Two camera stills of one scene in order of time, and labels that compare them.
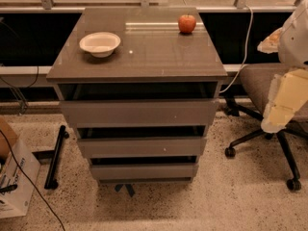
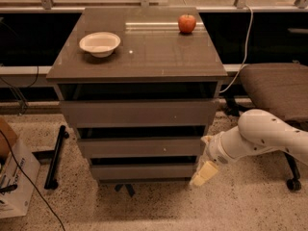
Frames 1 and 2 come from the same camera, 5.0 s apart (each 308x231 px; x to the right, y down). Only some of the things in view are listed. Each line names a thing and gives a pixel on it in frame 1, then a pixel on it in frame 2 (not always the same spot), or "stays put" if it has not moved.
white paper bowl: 100,44 stays put
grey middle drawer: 141,147 stays put
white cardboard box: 15,188 stays put
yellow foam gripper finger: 287,93 -> 207,170
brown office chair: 257,80 stays put
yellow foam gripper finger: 270,43 -> 206,139
